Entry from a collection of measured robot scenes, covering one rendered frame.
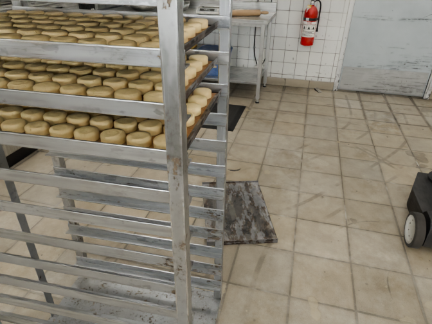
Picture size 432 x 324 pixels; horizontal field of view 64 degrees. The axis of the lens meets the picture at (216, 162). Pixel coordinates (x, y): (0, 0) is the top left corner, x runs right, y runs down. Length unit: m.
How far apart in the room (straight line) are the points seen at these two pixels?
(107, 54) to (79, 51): 0.05
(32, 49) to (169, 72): 0.25
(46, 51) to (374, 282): 1.75
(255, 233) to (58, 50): 1.61
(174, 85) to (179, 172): 0.16
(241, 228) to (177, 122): 1.54
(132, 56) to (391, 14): 4.14
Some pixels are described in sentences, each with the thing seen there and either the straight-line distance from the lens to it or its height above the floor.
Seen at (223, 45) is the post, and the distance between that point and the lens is 0.98.
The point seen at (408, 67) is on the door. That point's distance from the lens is 4.74.
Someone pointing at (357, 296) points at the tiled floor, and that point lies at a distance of 1.88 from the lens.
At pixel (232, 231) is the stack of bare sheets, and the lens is 2.04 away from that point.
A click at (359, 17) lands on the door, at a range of 4.54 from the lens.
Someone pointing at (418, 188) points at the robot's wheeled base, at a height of 0.17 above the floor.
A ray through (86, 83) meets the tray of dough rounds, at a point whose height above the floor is 1.15.
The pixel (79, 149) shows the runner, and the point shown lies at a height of 1.05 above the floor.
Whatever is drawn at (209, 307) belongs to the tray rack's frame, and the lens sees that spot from 1.52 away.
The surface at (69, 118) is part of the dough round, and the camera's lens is 0.83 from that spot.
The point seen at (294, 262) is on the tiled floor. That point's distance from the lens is 1.94.
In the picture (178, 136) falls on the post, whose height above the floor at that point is 1.11.
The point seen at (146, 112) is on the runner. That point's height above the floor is 1.14.
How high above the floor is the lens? 1.36
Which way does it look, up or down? 30 degrees down
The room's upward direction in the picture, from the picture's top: 1 degrees clockwise
